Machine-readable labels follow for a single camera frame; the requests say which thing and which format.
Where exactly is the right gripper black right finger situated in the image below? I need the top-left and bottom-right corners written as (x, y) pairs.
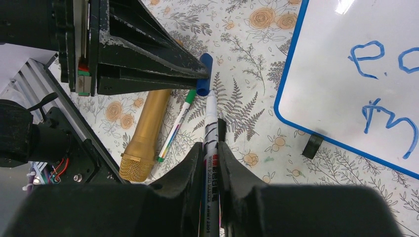
top-left (218, 142), bottom-right (402, 237)

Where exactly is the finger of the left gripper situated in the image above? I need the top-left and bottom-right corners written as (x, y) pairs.
top-left (97, 64), bottom-right (197, 95)
top-left (98, 0), bottom-right (206, 79)

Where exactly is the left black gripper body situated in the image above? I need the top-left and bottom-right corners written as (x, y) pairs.
top-left (0, 0), bottom-right (101, 96)

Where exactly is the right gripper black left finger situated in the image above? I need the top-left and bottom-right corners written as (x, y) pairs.
top-left (4, 142), bottom-right (203, 237)

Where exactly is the blue-capped marker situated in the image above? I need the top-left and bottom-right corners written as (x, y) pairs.
top-left (200, 90), bottom-right (219, 237)

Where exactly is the blue marker cap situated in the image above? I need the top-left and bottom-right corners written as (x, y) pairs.
top-left (196, 53), bottom-right (213, 96)

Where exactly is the blue-framed whiteboard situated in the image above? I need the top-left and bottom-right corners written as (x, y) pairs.
top-left (274, 0), bottom-right (419, 178)

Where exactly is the green-capped marker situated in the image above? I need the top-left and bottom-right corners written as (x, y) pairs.
top-left (157, 89), bottom-right (197, 163)

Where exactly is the black-capped marker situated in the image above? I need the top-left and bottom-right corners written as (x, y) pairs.
top-left (217, 118), bottom-right (227, 142)

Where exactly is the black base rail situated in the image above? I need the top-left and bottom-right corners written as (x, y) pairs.
top-left (21, 59), bottom-right (128, 184)

